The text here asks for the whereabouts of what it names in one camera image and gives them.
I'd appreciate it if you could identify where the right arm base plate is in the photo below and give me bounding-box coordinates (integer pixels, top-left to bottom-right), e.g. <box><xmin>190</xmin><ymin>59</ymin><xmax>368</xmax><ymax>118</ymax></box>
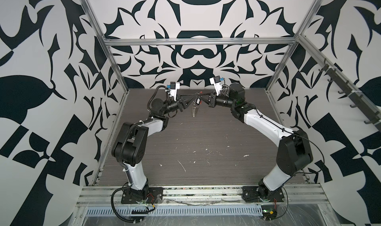
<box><xmin>242</xmin><ymin>186</ymin><xmax>285</xmax><ymax>203</ymax></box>

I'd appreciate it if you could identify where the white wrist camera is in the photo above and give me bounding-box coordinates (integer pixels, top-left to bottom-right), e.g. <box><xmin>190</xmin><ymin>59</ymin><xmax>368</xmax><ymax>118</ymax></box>
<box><xmin>167</xmin><ymin>82</ymin><xmax>180</xmax><ymax>101</ymax></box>
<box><xmin>209</xmin><ymin>76</ymin><xmax>224</xmax><ymax>96</ymax></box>

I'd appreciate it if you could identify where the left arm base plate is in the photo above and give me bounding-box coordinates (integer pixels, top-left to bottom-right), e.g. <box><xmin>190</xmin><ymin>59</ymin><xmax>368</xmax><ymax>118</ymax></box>
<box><xmin>121</xmin><ymin>187</ymin><xmax>164</xmax><ymax>204</ymax></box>

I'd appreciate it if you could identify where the black wall hook rack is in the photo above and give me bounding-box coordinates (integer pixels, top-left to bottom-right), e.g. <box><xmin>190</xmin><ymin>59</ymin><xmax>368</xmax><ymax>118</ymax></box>
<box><xmin>319</xmin><ymin>58</ymin><xmax>381</xmax><ymax>132</ymax></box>

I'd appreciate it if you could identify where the white slotted cable duct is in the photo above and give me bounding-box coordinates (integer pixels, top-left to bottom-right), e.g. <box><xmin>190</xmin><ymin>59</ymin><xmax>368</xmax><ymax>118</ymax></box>
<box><xmin>86</xmin><ymin>205</ymin><xmax>263</xmax><ymax>217</ymax></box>

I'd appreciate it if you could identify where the keyring chain with red tag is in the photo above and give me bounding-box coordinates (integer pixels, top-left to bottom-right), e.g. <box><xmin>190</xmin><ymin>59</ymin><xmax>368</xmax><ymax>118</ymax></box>
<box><xmin>191</xmin><ymin>91</ymin><xmax>204</xmax><ymax>118</ymax></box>

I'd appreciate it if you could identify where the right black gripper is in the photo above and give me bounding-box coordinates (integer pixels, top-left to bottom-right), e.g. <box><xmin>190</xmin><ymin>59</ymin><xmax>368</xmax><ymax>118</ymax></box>
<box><xmin>200</xmin><ymin>91</ymin><xmax>238</xmax><ymax>110</ymax></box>

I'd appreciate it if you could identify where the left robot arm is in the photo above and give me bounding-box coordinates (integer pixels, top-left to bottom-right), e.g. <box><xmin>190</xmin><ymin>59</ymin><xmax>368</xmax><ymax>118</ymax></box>
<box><xmin>112</xmin><ymin>94</ymin><xmax>196</xmax><ymax>195</ymax></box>

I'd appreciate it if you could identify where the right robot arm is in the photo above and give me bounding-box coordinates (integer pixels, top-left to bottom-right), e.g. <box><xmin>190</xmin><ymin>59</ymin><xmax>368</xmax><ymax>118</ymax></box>
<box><xmin>195</xmin><ymin>83</ymin><xmax>314</xmax><ymax>201</ymax></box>

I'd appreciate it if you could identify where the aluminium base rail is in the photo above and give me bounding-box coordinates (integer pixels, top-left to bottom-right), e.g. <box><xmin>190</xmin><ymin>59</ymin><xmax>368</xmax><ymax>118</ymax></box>
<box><xmin>76</xmin><ymin>184</ymin><xmax>329</xmax><ymax>206</ymax></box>

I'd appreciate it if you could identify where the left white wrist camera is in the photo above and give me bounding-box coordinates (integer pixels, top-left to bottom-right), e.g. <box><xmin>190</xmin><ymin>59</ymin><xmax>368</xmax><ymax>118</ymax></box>
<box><xmin>167</xmin><ymin>82</ymin><xmax>180</xmax><ymax>101</ymax></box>

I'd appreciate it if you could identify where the aluminium frame crossbar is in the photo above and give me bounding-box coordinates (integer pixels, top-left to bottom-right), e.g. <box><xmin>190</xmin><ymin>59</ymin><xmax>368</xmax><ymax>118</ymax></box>
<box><xmin>103</xmin><ymin>37</ymin><xmax>295</xmax><ymax>46</ymax></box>

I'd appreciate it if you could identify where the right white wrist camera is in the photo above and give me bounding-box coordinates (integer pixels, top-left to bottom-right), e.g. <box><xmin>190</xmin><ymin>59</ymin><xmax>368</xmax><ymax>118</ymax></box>
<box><xmin>209</xmin><ymin>76</ymin><xmax>224</xmax><ymax>96</ymax></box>

